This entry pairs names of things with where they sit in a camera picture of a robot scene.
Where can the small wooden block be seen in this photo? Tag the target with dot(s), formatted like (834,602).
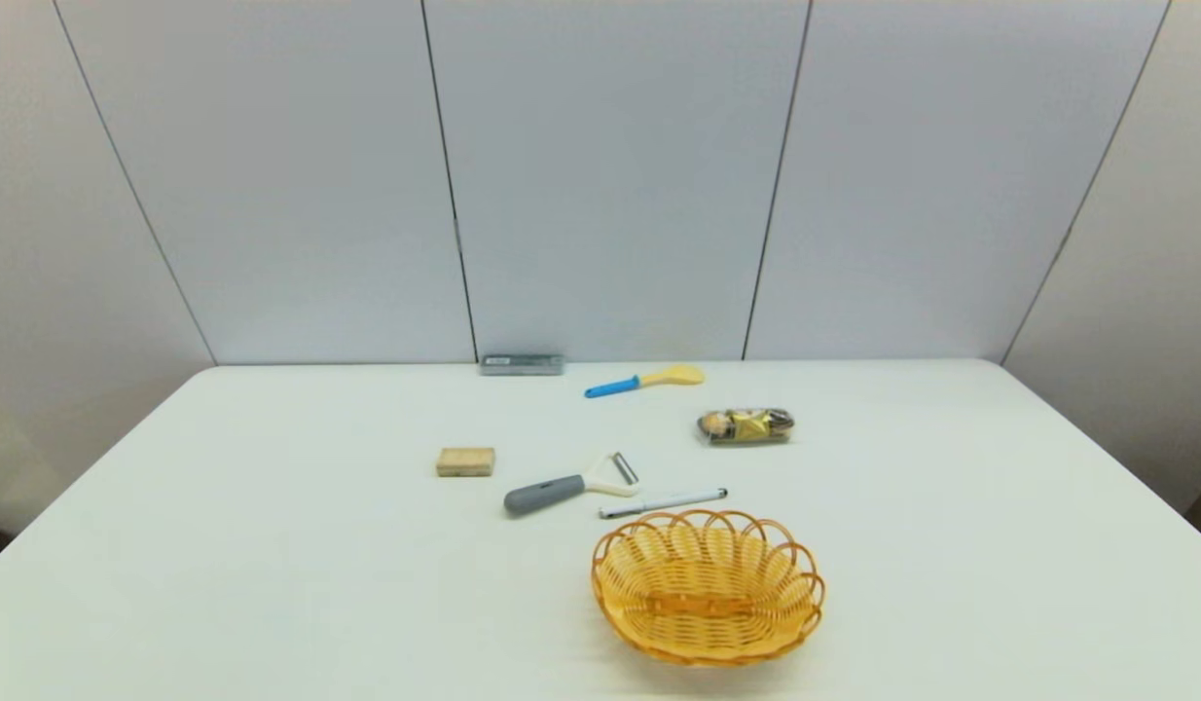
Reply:
(465,461)

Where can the white stylus pen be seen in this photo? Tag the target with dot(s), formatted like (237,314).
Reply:
(664,503)

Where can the clear pack of chocolates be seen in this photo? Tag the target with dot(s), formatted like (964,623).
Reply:
(746,426)

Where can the yellow wicker basket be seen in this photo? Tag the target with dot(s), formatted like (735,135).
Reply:
(708,604)

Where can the grey transparent pencil case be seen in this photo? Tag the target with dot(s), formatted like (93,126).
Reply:
(521,365)

